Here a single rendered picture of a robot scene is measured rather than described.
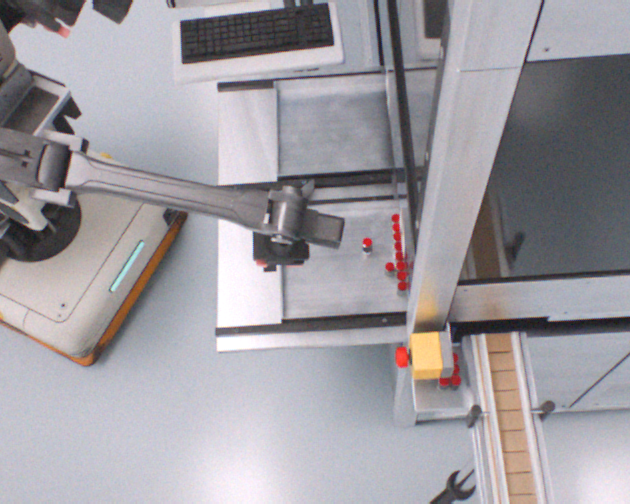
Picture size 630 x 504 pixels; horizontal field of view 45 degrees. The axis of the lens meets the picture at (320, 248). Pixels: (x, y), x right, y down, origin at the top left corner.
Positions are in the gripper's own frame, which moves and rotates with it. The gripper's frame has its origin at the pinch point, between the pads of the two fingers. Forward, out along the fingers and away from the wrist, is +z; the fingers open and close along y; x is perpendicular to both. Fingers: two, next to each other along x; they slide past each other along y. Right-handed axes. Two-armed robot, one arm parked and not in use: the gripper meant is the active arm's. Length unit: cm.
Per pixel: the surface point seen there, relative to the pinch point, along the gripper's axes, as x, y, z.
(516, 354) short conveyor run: -17.8, 46.1, 2.3
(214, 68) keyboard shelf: 68, -12, 30
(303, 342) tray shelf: -9.8, 7.1, 19.1
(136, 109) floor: 115, -40, 117
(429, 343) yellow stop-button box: -16.4, 28.2, -0.4
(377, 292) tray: 0.1, 23.0, 15.7
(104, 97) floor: 121, -53, 120
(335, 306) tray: -2.4, 14.1, 17.5
